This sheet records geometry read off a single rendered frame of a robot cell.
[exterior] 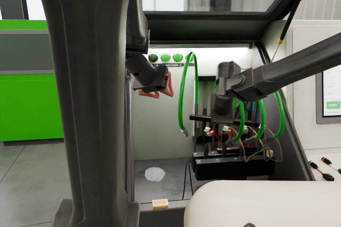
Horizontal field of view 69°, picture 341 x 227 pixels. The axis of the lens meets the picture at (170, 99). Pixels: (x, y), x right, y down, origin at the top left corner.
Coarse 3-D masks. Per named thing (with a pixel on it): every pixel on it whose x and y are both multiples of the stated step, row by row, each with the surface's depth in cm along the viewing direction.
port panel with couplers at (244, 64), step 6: (228, 60) 125; (234, 60) 126; (240, 60) 126; (246, 60) 126; (252, 60) 127; (240, 66) 127; (246, 66) 127; (246, 108) 131; (240, 114) 134; (246, 114) 135
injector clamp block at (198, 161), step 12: (192, 156) 110; (216, 156) 109; (228, 156) 110; (252, 156) 108; (192, 168) 111; (204, 168) 102; (216, 168) 103; (228, 168) 104; (240, 168) 105; (252, 168) 106; (264, 168) 106
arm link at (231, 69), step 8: (224, 64) 73; (232, 64) 71; (216, 72) 75; (224, 72) 71; (232, 72) 69; (216, 80) 72; (232, 80) 64; (240, 80) 62; (232, 88) 64; (240, 96) 68
